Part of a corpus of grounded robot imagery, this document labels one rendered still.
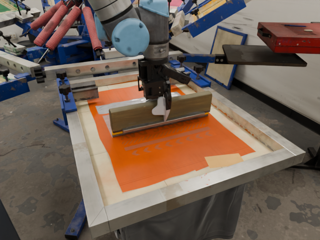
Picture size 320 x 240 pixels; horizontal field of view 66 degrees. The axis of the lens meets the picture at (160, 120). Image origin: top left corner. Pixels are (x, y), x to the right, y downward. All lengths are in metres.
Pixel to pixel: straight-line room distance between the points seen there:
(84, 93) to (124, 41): 0.52
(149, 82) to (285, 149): 0.42
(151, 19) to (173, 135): 0.36
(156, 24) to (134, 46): 0.17
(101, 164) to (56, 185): 1.41
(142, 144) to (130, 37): 0.37
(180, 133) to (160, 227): 0.30
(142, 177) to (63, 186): 1.47
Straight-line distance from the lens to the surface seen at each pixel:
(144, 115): 0.78
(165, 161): 0.70
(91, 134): 0.84
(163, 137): 0.79
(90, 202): 0.57
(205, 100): 0.86
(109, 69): 1.23
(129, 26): 0.51
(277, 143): 0.79
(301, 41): 1.60
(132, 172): 0.67
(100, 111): 0.96
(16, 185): 2.25
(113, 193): 0.63
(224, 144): 0.79
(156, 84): 0.72
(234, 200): 0.91
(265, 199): 2.01
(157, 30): 0.68
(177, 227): 0.84
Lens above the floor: 1.41
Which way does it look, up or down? 31 degrees down
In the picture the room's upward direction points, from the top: straight up
